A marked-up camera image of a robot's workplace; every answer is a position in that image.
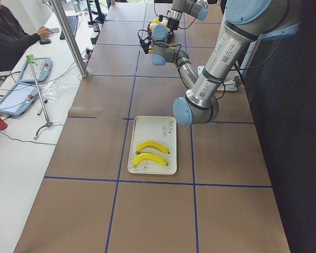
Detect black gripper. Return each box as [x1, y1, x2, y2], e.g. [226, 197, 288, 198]
[167, 17, 180, 32]
[138, 29, 158, 54]

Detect yellow banana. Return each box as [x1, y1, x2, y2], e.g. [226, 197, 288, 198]
[133, 152, 169, 168]
[136, 140, 170, 154]

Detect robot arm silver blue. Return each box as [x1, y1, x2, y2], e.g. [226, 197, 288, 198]
[167, 0, 209, 31]
[140, 1, 302, 125]

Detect brown wicker basket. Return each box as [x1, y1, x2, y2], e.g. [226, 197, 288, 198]
[147, 22, 155, 36]

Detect white rectangular plate tray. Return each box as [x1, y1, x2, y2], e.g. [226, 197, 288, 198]
[127, 116, 177, 175]

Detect red yellow apple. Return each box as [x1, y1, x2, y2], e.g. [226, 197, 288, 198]
[160, 20, 167, 26]

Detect yellow pear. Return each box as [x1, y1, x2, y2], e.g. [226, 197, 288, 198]
[153, 18, 160, 24]

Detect pale apple with stem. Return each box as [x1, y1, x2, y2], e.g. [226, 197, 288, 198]
[149, 22, 157, 31]

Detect small metal cup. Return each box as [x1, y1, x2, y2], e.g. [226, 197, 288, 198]
[92, 23, 100, 32]

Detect black keyboard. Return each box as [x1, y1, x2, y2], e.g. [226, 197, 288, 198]
[66, 15, 79, 37]

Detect black computer mouse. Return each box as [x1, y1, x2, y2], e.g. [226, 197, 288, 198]
[39, 38, 52, 45]

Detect upper teach pendant tablet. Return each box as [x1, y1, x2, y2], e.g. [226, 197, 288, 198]
[18, 57, 52, 83]

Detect teach pendant tablet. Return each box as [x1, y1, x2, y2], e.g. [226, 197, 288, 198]
[18, 57, 52, 83]
[0, 82, 38, 116]

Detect clear plastic wrap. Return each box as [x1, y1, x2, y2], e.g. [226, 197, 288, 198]
[41, 77, 69, 102]

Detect metal rod stand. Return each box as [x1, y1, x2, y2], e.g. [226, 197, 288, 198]
[26, 54, 64, 140]

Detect person in black clothes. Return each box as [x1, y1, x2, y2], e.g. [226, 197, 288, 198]
[0, 1, 51, 72]

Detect lower teach pendant tablet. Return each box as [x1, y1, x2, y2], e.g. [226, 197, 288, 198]
[0, 82, 38, 116]

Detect aluminium frame post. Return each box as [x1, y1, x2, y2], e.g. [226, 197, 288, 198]
[50, 0, 87, 78]

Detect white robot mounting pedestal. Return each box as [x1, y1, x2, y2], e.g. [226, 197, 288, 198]
[197, 63, 239, 92]

